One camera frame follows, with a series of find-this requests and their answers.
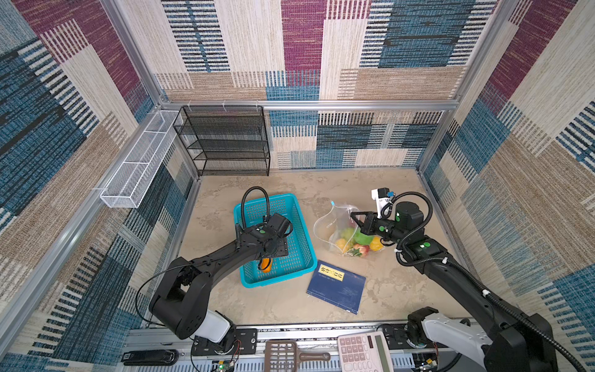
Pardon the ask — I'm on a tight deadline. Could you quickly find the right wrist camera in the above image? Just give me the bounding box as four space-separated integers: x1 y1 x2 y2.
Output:
371 188 394 219

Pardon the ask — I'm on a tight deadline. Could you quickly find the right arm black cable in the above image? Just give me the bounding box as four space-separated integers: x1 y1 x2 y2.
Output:
380 191 589 372

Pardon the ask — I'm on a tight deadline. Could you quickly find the yellow pepper toy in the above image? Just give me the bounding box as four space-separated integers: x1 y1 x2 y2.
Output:
335 238 350 254

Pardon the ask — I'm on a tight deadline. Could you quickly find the red strawberry toy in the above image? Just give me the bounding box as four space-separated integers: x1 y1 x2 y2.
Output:
353 244 370 257

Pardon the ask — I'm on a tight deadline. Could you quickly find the brown slotted spatula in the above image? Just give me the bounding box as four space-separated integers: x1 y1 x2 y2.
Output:
264 340 331 372

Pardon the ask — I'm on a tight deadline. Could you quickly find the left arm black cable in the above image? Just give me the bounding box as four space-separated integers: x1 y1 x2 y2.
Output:
134 185 294 326

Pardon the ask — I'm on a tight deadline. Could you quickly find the green apple toy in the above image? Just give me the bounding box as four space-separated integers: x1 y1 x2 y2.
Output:
354 231 374 246

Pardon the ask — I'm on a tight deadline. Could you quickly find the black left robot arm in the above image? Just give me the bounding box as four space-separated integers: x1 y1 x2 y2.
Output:
149 213 293 339

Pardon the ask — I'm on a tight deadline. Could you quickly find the clear zip top bag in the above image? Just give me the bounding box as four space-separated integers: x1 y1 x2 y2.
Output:
314 201 385 257

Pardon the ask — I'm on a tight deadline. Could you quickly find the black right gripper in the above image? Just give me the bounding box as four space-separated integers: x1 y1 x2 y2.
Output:
350 211 407 244

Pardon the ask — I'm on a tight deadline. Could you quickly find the pink calculator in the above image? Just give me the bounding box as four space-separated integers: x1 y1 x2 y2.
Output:
337 331 394 372

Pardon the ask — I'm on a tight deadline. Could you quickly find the teal plastic basket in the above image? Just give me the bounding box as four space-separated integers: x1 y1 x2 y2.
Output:
233 194 318 288

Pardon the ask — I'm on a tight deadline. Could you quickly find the white wire mesh tray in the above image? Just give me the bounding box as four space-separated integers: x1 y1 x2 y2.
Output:
100 110 178 209

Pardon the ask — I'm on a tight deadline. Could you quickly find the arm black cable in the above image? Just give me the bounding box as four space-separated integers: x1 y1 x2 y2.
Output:
380 191 589 372
134 185 294 326

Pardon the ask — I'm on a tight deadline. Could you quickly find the black wire shelf rack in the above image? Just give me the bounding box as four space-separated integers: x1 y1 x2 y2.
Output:
173 105 271 176

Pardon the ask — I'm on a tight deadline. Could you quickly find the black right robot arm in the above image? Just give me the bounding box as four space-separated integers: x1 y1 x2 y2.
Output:
350 201 585 371

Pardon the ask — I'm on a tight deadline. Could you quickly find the yellow lemon toy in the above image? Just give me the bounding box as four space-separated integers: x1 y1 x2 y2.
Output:
369 236 384 252

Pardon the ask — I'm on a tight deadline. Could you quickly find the blue booklet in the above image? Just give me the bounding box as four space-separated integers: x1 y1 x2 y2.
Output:
306 261 367 315

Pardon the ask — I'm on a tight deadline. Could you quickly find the black stapler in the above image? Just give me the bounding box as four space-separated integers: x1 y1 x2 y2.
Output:
121 349 180 367

